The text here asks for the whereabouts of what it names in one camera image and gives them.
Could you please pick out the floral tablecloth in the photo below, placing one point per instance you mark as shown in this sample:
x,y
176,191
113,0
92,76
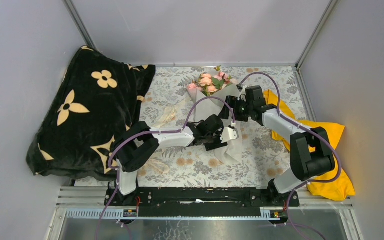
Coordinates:
x,y
263,157

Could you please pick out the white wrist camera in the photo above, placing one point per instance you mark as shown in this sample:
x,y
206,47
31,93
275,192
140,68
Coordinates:
x,y
229,133
242,92

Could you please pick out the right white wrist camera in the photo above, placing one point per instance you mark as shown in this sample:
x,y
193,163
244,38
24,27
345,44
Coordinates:
x,y
242,92

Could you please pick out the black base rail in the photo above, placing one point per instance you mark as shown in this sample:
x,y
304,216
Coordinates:
x,y
172,202

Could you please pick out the pink fake flower bouquet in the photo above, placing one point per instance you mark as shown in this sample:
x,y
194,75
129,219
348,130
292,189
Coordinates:
x,y
209,83

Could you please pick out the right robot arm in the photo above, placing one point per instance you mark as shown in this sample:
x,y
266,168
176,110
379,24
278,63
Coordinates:
x,y
311,154

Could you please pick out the black flower-pattern blanket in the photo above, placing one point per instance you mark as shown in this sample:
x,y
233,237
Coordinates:
x,y
98,101

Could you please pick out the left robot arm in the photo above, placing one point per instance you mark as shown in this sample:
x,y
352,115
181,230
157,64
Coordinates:
x,y
135,147

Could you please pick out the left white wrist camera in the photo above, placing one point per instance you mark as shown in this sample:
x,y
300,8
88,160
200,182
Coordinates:
x,y
229,133

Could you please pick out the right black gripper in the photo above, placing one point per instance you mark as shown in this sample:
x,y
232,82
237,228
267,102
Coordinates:
x,y
236,103

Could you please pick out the white wrapping paper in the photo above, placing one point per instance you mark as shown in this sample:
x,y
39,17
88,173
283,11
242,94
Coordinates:
x,y
232,153

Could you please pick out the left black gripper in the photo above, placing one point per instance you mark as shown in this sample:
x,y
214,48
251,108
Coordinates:
x,y
217,144

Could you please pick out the cream ribbon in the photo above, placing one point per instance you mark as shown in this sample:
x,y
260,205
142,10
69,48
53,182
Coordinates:
x,y
154,164

